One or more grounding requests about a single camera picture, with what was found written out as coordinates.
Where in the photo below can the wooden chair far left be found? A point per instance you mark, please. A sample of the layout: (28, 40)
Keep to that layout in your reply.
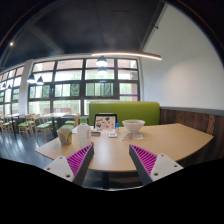
(5, 125)

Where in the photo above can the wooden chair green seat left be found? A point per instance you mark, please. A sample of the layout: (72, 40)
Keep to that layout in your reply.
(26, 127)

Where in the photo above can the framed picture menu stand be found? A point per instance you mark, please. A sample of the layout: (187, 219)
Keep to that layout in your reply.
(105, 122)

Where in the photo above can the long linear ceiling lamp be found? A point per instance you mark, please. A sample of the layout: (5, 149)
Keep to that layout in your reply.
(131, 54)

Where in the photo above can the pendant lamp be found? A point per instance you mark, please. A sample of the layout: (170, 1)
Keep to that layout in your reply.
(31, 78)
(101, 62)
(102, 71)
(40, 81)

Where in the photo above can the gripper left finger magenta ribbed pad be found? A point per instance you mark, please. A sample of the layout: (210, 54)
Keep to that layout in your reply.
(74, 167)

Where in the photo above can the pendant lamp far left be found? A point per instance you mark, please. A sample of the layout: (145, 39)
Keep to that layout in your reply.
(31, 78)

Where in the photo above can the large grid window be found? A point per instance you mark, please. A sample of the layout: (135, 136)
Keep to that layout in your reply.
(71, 85)

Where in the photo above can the paper leaflet on table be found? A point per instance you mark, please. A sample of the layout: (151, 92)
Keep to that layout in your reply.
(132, 136)

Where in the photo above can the white plastic bottle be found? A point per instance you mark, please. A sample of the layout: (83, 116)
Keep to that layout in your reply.
(84, 135)

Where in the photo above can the small white box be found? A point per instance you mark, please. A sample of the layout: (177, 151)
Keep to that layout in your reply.
(112, 135)

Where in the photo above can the wooden chair by bench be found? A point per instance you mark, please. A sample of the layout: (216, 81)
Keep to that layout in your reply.
(70, 124)

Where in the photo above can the pendant lamp near centre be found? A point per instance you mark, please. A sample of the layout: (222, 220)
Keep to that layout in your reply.
(101, 62)

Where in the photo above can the white bowl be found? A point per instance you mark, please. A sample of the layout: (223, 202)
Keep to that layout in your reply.
(133, 126)

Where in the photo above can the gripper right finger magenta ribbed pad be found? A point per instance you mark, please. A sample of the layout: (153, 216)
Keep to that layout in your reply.
(152, 167)

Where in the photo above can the small blue-capped bottle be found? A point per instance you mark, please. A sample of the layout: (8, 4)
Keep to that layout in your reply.
(117, 127)

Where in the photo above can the pendant lamp behind centre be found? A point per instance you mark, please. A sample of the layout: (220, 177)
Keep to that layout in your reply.
(102, 71)

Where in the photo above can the wooden chair green seat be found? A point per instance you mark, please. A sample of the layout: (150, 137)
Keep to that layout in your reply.
(41, 128)
(26, 127)

